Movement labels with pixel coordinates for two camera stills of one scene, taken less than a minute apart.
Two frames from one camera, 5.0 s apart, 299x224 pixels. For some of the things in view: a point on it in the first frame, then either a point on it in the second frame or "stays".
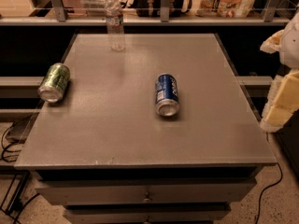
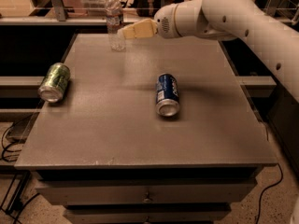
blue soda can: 166,94 stays
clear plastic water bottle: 115,24 stays
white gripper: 291,49 → 164,21
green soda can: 54,83 stays
